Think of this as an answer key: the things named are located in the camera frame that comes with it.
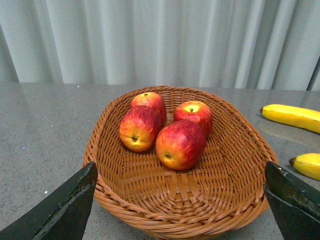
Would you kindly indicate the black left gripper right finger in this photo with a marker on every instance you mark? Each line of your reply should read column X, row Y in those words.
column 295, row 204

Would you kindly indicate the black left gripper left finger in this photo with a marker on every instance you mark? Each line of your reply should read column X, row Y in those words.
column 62, row 215

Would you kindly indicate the red apple sideways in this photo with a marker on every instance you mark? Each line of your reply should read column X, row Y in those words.
column 180, row 145

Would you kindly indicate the red apple with yellow top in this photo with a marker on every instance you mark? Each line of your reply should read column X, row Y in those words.
column 197, row 112

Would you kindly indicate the lower yellow banana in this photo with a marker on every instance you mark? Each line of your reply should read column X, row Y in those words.
column 307, row 164

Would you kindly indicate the yellow banana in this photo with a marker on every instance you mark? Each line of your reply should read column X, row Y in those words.
column 307, row 164
column 294, row 116

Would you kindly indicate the upper yellow banana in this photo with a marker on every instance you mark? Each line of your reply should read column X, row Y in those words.
column 294, row 116

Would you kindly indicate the red apple front left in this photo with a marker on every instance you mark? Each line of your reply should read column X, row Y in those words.
column 139, row 128

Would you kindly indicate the brown woven wicker basket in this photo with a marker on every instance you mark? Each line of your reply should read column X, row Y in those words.
column 222, row 192

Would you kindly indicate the red apple back left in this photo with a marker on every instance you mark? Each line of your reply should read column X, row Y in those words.
column 153, row 100

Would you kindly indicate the white pleated curtain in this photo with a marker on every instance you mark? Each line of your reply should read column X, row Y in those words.
column 254, row 44

